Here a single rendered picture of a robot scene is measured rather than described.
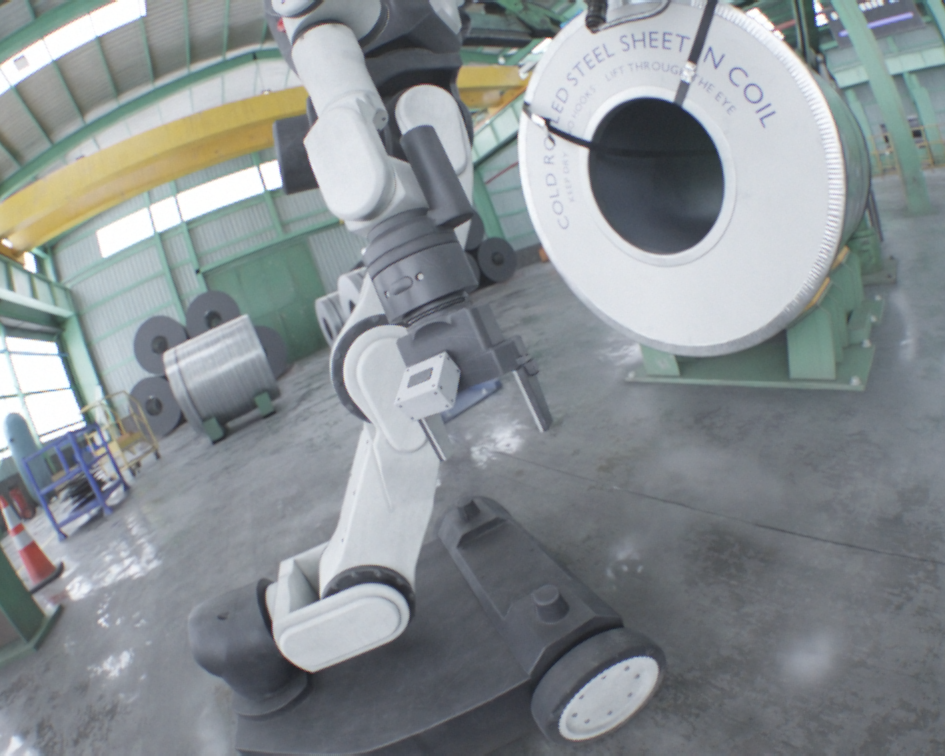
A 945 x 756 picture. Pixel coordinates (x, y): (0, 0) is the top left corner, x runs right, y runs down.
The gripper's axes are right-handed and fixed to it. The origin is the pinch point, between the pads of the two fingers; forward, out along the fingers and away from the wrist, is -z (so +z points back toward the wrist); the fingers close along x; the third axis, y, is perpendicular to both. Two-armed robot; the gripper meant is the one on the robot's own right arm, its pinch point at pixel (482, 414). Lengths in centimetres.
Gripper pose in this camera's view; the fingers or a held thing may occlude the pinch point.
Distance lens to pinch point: 39.5
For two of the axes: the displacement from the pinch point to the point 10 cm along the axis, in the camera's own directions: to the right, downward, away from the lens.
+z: -4.0, -9.1, -1.0
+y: 3.5, -2.5, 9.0
